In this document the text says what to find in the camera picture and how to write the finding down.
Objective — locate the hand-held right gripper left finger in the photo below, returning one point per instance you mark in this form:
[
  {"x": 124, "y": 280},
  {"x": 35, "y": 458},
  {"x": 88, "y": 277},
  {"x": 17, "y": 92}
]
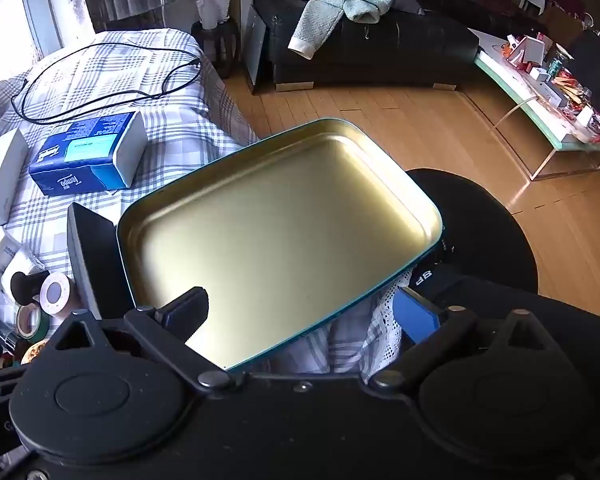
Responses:
[{"x": 186, "y": 312}]

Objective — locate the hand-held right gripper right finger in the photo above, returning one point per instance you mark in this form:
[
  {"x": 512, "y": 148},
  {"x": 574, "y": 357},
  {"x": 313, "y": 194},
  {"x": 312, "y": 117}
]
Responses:
[{"x": 416, "y": 312}]

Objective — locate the black tube with clear cap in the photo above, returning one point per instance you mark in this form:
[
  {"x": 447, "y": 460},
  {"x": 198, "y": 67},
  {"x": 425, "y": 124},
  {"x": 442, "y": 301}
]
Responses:
[{"x": 4, "y": 339}]

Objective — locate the embroidered orange pouch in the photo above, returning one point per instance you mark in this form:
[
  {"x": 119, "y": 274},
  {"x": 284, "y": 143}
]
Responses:
[{"x": 34, "y": 352}]

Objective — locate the green tape roll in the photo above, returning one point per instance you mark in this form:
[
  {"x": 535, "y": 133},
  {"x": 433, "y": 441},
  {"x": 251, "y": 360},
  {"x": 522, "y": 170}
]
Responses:
[{"x": 32, "y": 322}]

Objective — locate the black makeup sponge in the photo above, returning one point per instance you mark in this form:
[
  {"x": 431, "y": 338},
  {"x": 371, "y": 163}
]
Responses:
[{"x": 27, "y": 285}]

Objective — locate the pink tape roll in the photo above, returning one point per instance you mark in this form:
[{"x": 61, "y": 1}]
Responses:
[{"x": 56, "y": 296}]

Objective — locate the clear-wrapped white pack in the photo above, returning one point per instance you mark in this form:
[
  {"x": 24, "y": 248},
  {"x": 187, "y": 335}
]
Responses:
[{"x": 22, "y": 267}]

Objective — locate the gold and teal tin tray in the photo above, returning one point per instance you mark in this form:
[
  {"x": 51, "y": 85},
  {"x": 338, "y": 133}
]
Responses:
[{"x": 280, "y": 230}]

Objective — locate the white lace cloth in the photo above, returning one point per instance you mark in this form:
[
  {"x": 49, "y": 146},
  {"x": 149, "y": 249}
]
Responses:
[{"x": 360, "y": 330}]

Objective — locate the black round stool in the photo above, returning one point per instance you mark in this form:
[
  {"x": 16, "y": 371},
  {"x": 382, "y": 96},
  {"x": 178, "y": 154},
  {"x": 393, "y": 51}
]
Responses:
[{"x": 485, "y": 230}]

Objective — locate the blue tissue pack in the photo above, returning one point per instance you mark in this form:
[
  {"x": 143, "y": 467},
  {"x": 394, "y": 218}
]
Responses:
[{"x": 87, "y": 152}]

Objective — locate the white phone box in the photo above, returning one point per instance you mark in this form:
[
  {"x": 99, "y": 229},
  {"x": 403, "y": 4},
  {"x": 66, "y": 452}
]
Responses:
[{"x": 0, "y": 180}]

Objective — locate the glass coffee table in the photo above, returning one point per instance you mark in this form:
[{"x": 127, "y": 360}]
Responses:
[{"x": 525, "y": 110}]

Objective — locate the black leather sofa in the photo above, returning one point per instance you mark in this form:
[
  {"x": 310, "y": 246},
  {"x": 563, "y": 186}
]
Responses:
[{"x": 405, "y": 55}]

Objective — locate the dark wooden plant stand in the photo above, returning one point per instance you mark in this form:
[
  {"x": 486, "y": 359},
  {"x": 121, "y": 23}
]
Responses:
[{"x": 215, "y": 42}]

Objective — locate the leaning dark framed panel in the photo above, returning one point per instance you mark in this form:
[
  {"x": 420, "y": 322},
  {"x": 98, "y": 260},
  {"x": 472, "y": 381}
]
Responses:
[{"x": 256, "y": 50}]

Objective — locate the clutter of small boxes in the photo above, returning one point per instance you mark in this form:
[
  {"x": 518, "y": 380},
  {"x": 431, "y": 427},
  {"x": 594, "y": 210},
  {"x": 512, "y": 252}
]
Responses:
[{"x": 555, "y": 75}]

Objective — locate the black chair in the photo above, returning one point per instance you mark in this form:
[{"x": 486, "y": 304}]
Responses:
[{"x": 592, "y": 65}]

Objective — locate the clear glass side table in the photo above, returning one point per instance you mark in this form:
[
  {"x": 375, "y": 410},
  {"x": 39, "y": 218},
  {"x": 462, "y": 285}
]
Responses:
[{"x": 140, "y": 2}]

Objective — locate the green knit cardigan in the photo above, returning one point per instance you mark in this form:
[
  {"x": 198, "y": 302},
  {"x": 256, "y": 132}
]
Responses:
[{"x": 340, "y": 7}]

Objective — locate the white chair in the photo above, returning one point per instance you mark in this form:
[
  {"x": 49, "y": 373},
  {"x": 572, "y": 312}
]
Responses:
[{"x": 530, "y": 0}]

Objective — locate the window frame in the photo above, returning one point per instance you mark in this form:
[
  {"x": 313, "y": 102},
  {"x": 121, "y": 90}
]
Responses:
[{"x": 30, "y": 5}]

